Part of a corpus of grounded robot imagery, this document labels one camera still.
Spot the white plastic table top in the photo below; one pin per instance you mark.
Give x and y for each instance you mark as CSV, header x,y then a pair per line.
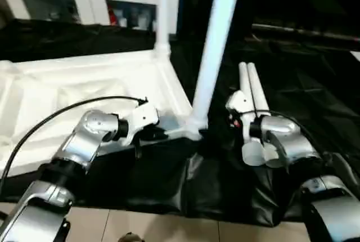
x,y
84,73

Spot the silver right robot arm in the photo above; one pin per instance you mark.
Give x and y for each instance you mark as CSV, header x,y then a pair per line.
x,y
289,135

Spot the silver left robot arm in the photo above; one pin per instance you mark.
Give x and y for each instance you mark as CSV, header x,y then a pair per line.
x,y
84,135

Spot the black mat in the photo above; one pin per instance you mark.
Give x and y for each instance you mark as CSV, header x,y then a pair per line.
x,y
112,180

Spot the dark metal rod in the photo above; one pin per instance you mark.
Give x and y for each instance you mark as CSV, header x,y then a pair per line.
x,y
309,32

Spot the dark blue fabric panel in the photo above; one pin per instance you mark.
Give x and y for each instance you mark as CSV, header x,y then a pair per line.
x,y
182,2

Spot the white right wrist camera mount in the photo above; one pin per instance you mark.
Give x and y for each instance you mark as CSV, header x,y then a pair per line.
x,y
242,104

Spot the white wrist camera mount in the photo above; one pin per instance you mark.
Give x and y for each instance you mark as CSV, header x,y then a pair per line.
x,y
242,104
142,116

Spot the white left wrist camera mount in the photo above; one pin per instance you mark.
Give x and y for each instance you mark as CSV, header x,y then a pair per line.
x,y
142,116

